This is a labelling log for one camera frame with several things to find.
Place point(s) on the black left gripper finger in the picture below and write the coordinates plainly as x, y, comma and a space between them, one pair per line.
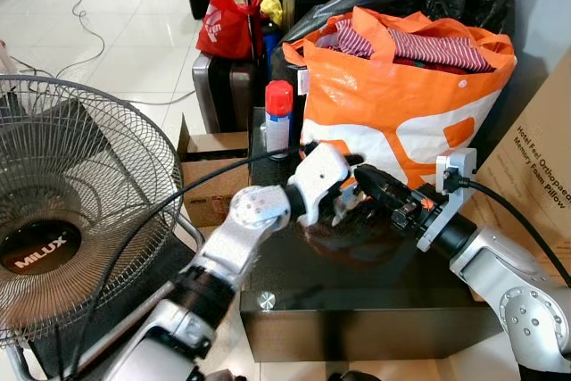
354, 161

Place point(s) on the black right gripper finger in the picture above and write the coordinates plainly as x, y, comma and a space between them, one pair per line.
379, 178
379, 197

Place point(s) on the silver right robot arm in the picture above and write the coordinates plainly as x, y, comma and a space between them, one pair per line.
508, 283

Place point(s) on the orange white shopping bag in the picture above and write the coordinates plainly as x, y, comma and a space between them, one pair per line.
375, 113

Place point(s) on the white spray can red cap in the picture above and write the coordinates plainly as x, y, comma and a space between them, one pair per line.
278, 122

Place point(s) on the black glass top table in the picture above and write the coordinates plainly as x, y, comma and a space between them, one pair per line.
357, 310

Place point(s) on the round metal table cap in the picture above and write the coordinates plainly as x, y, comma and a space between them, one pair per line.
266, 301

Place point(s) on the tall cardboard pillow box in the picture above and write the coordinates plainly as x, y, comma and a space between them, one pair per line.
535, 176

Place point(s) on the small low cardboard box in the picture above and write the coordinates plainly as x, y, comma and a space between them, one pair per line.
210, 171

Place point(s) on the red white striped clothing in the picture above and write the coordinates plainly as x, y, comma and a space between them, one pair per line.
437, 51

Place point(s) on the dark suitcase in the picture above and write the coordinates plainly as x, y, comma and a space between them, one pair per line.
223, 91

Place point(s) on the small yellow item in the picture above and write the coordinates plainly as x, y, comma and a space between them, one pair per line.
271, 10

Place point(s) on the dark robot right foot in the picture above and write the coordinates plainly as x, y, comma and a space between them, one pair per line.
355, 376

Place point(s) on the dark robot foot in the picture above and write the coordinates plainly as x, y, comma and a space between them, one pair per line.
355, 376
225, 376

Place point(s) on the red plastic bag white print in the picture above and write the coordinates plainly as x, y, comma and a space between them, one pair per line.
227, 28

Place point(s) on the dark robot left foot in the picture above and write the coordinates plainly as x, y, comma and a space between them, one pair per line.
225, 376

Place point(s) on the black MILUX floor fan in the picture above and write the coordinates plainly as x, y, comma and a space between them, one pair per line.
62, 176

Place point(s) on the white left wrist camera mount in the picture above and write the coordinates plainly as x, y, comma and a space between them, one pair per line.
319, 171

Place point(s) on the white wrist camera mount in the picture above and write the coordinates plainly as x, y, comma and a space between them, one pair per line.
319, 171
455, 164

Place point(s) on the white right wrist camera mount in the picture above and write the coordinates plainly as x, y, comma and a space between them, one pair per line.
455, 164

